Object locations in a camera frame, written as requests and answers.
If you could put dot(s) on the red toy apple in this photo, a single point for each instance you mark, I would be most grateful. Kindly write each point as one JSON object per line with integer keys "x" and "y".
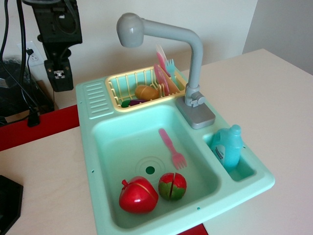
{"x": 138, "y": 196}

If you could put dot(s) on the white wall outlet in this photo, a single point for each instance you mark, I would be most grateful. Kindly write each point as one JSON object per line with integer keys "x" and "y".
{"x": 35, "y": 59}

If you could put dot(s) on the black block at left edge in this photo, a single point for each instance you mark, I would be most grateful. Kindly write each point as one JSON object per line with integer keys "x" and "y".
{"x": 10, "y": 203}

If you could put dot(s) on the yellow dish rack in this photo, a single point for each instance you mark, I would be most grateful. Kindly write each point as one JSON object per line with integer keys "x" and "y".
{"x": 122, "y": 86}

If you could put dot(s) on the purple toy eggplant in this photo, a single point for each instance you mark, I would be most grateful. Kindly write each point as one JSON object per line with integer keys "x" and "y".
{"x": 132, "y": 102}

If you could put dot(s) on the blue toy detergent bottle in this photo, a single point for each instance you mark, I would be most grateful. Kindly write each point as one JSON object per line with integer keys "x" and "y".
{"x": 226, "y": 145}

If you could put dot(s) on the grey toy faucet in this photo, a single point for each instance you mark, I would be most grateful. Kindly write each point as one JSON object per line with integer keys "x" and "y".
{"x": 131, "y": 30}

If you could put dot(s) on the pink toy fork in basin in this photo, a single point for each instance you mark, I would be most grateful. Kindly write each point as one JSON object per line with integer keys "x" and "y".
{"x": 178, "y": 159}

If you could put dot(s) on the mint green toy sink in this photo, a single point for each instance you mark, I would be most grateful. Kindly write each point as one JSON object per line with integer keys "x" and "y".
{"x": 121, "y": 145}

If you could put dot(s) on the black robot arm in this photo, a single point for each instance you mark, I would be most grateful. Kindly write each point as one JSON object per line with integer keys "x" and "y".
{"x": 44, "y": 2}

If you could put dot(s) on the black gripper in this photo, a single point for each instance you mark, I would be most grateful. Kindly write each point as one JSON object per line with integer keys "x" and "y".
{"x": 59, "y": 27}

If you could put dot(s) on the black clamp on table edge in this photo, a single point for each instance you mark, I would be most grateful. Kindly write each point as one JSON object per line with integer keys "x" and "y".
{"x": 33, "y": 117}

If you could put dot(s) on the blue toy fork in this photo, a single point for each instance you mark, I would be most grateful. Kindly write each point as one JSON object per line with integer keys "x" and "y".
{"x": 170, "y": 67}

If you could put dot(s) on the pink toy plate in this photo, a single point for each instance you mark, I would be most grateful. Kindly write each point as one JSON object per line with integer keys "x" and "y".
{"x": 161, "y": 78}

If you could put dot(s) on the red toy strawberry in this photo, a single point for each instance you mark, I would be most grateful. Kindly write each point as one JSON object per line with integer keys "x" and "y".
{"x": 172, "y": 186}

